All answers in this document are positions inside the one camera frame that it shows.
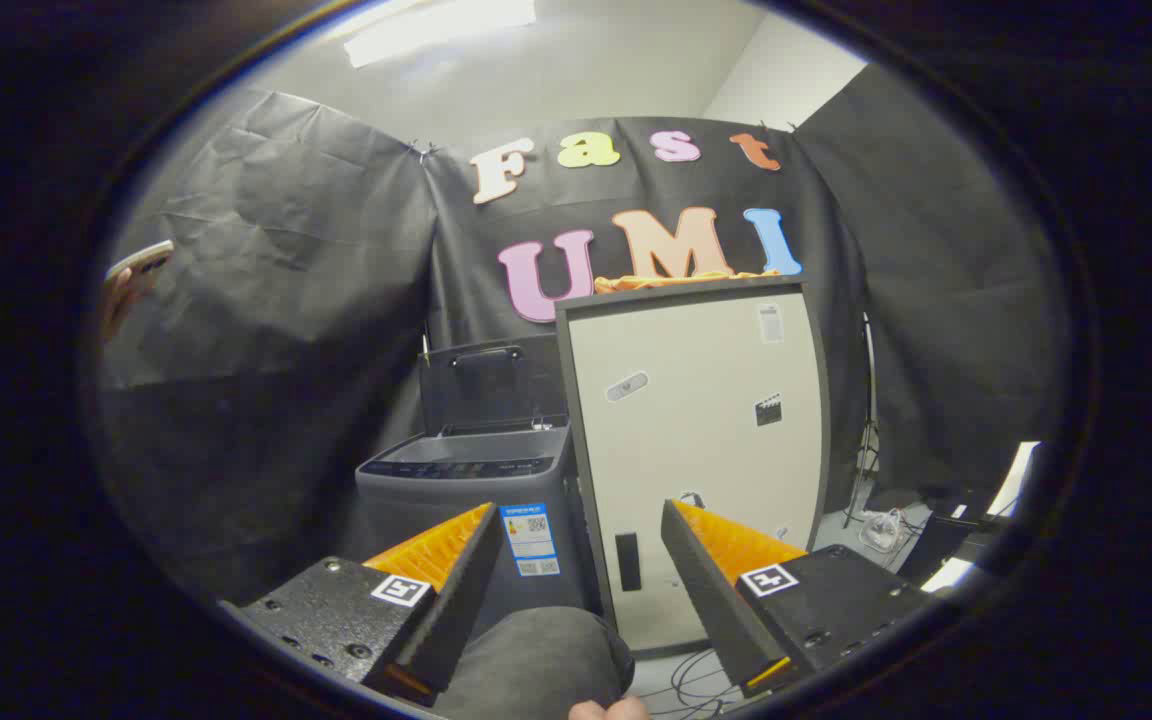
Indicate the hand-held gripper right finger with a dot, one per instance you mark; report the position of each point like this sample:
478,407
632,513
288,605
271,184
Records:
706,590

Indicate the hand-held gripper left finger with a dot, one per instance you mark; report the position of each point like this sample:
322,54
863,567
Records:
456,590

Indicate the grey washing machine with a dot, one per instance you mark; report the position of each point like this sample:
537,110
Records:
466,480

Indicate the yellow sports jersey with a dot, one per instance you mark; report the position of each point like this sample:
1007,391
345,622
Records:
676,281

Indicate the person's leg in dark trousers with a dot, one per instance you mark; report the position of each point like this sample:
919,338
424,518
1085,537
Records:
536,665

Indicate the clear plastic bag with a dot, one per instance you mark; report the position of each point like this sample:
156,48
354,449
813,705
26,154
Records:
882,530

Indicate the dark box with white panel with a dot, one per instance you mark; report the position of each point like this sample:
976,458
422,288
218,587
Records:
956,545

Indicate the black backdrop cloth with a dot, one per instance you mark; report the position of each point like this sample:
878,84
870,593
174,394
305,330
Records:
316,330

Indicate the smartphone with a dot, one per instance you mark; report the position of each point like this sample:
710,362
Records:
141,260

